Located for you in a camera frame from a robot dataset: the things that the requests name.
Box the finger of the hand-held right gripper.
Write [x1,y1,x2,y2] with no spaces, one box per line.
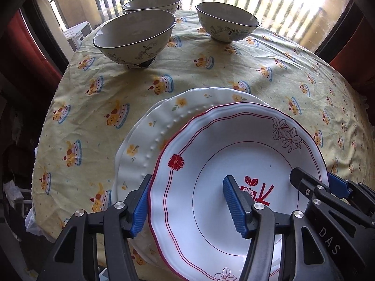
[327,172,375,211]
[289,167,332,203]

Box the grey floral ceramic bowl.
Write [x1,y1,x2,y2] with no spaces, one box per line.
[122,0,181,15]
[195,1,261,44]
[93,9,177,69]

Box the white plate with beaded rim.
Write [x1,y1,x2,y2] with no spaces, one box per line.
[146,105,214,167]

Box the white plastic stool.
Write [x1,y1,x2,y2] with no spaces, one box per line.
[60,21,94,52]

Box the scalloped plate with dark rim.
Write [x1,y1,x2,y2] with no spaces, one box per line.
[148,102,329,281]

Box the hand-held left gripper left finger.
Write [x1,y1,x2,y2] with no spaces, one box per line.
[37,174,153,281]

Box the white plate with yellow flowers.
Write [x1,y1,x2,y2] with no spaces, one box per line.
[115,87,271,211]

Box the white plastic bag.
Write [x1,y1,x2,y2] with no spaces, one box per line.
[25,208,47,237]

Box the dark red curtain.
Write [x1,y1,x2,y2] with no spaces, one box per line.
[330,15,375,94]
[6,12,71,94]

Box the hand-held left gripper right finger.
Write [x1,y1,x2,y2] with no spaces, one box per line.
[223,175,334,281]

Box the yellow printed tablecloth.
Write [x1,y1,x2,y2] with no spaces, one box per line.
[31,9,368,281]

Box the dark window frame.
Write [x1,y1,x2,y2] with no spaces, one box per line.
[20,0,364,68]

